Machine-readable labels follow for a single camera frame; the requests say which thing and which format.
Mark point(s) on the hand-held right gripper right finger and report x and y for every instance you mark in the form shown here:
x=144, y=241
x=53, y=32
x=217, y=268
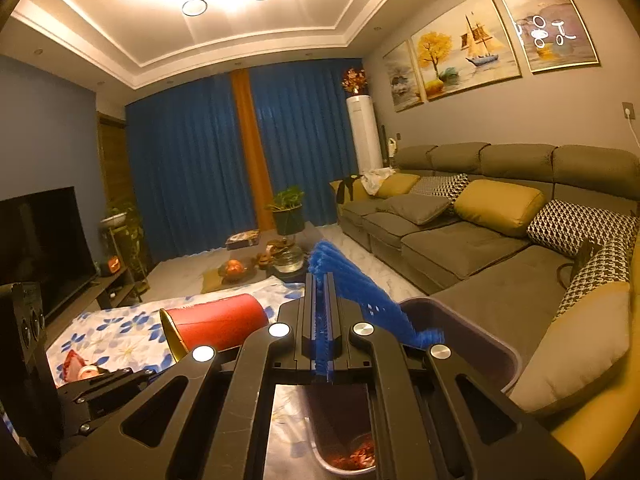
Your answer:
x=342, y=335

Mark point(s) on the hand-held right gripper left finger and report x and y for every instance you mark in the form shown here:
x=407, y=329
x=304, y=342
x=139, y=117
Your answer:
x=302, y=335

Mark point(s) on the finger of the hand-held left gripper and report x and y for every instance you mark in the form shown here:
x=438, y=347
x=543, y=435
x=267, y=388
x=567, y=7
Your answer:
x=120, y=382
x=105, y=417

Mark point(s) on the blue bristle mat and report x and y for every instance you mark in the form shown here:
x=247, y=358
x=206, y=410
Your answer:
x=370, y=300

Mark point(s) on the red white plastic bag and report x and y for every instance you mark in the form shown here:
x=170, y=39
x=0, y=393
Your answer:
x=75, y=362

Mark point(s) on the grey plastic bin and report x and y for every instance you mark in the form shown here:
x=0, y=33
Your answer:
x=475, y=355

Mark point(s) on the blue floral blanket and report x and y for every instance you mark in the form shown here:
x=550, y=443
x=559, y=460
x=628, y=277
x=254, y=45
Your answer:
x=125, y=325

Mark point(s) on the black television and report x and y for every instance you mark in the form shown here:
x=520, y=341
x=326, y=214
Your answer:
x=45, y=245

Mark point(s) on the large red paper cup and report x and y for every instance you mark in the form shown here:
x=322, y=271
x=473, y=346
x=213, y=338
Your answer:
x=220, y=325

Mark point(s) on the grey television cabinet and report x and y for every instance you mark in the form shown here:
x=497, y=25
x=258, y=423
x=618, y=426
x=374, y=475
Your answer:
x=115, y=290

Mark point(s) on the flat printed box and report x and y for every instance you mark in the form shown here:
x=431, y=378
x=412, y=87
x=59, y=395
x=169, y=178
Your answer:
x=243, y=239

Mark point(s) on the green plant in dark pot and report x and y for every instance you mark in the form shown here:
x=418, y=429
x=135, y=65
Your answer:
x=287, y=210

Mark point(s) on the grey coffee table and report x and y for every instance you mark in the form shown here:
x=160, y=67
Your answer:
x=190, y=265

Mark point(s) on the grey sectional sofa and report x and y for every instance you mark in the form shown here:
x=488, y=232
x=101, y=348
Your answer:
x=460, y=255

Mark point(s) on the small yellow cushion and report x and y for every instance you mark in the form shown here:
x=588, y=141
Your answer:
x=397, y=185

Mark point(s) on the white cloth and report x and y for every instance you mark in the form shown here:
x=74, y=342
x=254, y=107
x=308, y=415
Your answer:
x=376, y=178

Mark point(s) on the brown wooden door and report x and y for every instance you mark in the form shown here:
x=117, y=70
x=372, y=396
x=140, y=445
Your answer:
x=114, y=170

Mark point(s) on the small black white patterned cushion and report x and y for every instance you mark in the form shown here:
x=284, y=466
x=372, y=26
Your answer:
x=442, y=186

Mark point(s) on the white jug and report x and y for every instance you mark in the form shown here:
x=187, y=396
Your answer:
x=391, y=150

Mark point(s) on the orange curtain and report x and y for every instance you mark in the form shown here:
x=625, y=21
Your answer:
x=250, y=150

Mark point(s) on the blue curtain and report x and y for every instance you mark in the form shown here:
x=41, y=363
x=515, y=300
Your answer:
x=185, y=170
x=310, y=135

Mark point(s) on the white standing air conditioner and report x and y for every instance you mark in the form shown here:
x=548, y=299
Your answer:
x=365, y=135

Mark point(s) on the large yellow cushion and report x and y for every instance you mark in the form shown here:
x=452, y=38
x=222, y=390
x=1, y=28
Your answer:
x=500, y=206

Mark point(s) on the houndstooth yellow grey cushion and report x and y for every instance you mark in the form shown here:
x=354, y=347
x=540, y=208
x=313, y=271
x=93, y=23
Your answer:
x=585, y=335

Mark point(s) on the artificial flower arrangement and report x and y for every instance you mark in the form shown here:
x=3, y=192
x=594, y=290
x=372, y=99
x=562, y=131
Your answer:
x=356, y=81

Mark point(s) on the small grey landscape painting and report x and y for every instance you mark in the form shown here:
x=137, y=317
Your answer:
x=404, y=77

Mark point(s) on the tree and sailboat painting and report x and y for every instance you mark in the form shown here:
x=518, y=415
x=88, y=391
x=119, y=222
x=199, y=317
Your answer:
x=465, y=45

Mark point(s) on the gold framed grey painting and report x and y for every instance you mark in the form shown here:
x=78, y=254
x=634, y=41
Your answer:
x=547, y=15

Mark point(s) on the wall socket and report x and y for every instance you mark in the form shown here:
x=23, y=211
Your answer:
x=629, y=110

